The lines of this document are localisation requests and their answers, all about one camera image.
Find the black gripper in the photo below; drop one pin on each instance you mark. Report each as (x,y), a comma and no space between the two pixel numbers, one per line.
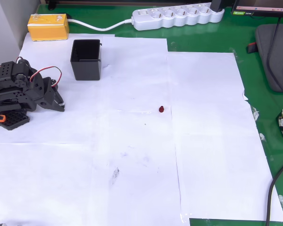
(47,101)

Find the small red pin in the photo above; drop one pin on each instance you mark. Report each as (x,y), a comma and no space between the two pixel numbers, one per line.
(161,109)

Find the black perforated arm base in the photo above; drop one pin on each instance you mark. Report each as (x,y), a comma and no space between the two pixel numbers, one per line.
(14,120)

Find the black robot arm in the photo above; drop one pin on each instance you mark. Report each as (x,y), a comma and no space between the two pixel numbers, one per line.
(7,73)

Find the black square container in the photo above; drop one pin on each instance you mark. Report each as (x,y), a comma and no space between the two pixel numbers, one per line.
(87,70)

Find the yellow cardboard box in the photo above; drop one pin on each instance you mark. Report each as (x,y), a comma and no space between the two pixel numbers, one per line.
(49,30)

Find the white taped paper sheets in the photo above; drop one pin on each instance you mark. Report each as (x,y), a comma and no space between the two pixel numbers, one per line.
(132,164)

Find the white power strip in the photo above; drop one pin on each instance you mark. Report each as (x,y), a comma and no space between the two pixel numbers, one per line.
(179,20)

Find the green desk mat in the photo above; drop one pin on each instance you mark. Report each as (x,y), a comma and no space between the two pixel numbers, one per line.
(202,40)

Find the black plug adapter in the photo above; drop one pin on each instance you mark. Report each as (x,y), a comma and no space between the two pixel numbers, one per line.
(217,5)

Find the red black tag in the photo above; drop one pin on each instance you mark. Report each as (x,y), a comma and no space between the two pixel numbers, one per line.
(252,48)

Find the grey laptop sleeve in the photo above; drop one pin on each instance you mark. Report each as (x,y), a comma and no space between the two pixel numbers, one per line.
(264,58)

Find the black laptop screen with stickers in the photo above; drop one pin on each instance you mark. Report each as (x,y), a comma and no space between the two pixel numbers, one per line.
(261,13)

